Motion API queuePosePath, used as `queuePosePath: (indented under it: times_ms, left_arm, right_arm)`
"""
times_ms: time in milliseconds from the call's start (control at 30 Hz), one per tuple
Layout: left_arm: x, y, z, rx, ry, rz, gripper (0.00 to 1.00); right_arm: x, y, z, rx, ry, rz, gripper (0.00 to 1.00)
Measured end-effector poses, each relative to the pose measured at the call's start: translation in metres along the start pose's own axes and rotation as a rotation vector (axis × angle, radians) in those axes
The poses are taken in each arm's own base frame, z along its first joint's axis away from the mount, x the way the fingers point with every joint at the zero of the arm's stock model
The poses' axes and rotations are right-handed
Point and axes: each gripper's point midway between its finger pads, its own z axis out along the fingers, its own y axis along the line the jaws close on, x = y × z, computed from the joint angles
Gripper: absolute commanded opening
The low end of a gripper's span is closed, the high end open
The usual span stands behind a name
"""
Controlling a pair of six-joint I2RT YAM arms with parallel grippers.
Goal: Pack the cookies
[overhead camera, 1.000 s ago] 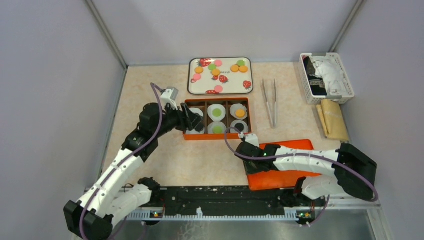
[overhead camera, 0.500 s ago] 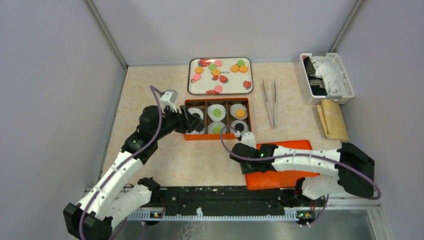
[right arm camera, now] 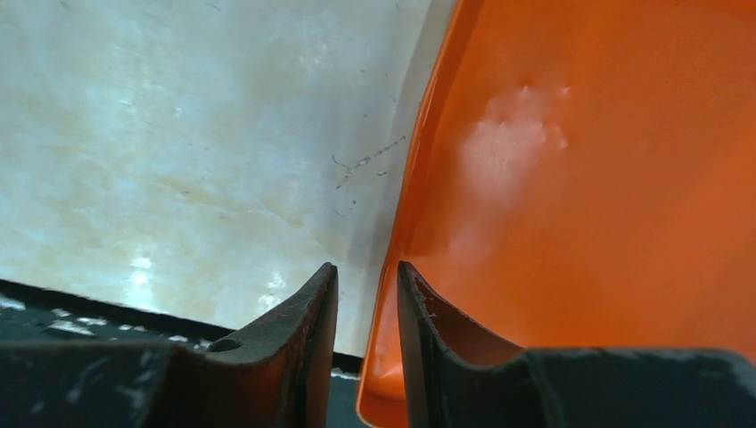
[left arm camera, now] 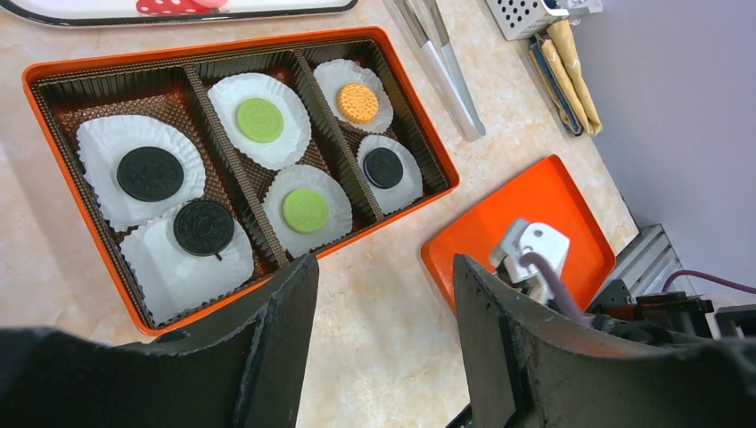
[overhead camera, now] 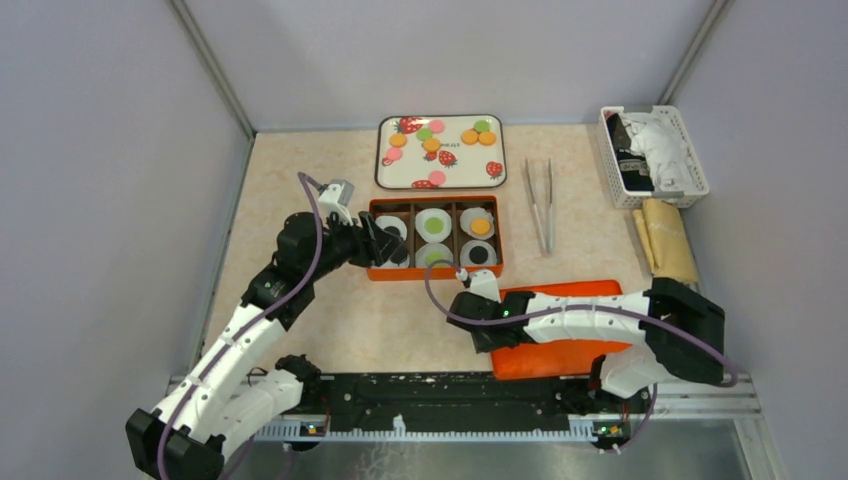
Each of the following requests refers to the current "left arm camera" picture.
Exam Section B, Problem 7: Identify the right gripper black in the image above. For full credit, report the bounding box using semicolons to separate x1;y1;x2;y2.
453;254;755;427

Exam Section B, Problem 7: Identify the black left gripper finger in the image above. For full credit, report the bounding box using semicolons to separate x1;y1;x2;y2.
1;255;319;427

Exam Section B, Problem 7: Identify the black sandwich cookie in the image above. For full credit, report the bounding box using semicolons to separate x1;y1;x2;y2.
363;147;404;189
116;146;185;202
172;199;234;261

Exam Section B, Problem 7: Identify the green sandwich cookie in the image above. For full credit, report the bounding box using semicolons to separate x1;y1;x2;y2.
235;98;284;144
281;187;330;235

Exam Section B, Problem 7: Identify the orange tin lid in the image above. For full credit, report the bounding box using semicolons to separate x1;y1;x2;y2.
421;154;615;310

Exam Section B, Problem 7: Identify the yellow sandwich cookie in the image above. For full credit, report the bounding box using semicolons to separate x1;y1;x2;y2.
336;83;380;124

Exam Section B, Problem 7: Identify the metal tongs white handle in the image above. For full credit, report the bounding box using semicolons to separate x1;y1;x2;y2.
386;0;487;142

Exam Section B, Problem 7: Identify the white paper cup liner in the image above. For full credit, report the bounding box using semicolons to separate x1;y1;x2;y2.
77;115;206;232
120;212;255;325
208;73;312;170
357;135;423;214
313;59;393;134
262;165;353;258

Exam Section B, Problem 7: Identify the orange cookie tin box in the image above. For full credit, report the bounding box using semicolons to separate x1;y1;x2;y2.
21;26;460;336

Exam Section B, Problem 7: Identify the yellow folded cloth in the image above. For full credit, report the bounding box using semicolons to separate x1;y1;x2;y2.
529;21;604;136

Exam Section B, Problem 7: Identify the white perforated plastic basket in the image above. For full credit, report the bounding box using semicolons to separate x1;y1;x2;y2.
484;0;569;41

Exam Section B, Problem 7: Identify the pink sandwich cookie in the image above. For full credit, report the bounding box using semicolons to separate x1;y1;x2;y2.
193;0;227;9

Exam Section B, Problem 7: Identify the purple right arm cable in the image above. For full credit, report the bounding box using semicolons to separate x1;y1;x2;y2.
519;251;756;326

